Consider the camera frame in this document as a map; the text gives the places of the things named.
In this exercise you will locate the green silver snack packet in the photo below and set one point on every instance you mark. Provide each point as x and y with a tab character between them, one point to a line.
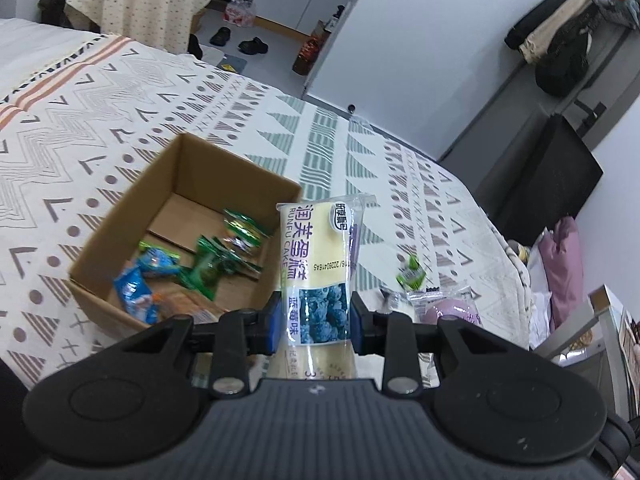
411	275

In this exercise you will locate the green biscuit packet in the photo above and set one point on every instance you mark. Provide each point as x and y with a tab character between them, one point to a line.
242	233

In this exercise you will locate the dark green snack packet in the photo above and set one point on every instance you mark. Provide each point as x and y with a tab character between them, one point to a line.
213	261

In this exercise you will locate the dark oil bottle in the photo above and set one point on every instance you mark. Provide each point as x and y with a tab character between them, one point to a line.
309	53

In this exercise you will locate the pink pillow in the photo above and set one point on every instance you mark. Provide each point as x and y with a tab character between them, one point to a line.
561	255

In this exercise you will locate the pack of water bottles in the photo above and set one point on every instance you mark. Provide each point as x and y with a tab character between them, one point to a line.
241	13

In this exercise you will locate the blue snack packet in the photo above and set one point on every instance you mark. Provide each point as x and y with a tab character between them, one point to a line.
135	295

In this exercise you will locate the brown cardboard box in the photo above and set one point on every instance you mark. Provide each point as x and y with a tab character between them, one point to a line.
179	197

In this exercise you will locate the black shoe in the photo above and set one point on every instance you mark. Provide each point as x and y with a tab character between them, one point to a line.
221	37
254	46

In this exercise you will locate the blueberry cake package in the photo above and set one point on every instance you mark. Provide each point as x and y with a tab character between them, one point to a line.
320	244

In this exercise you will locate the hanging clothes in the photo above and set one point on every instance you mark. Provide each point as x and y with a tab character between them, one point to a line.
555	38

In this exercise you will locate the purple snack packet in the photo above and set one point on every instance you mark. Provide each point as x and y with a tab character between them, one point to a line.
452	302

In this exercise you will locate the blue green candy packet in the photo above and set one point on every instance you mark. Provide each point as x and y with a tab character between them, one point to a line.
156	262

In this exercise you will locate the right black shoe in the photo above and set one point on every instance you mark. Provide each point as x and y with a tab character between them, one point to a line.
254	46

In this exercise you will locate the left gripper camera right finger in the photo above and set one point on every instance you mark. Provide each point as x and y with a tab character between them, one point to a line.
392	337

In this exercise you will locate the left black shoe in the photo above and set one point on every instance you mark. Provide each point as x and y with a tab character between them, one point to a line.
221	37

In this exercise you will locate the patterned bed sheet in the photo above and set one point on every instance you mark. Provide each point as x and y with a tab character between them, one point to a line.
83	114

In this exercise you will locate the orange bread packet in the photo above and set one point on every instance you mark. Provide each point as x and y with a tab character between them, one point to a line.
190	303

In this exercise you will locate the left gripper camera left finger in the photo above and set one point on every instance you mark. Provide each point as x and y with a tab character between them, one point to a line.
238	335

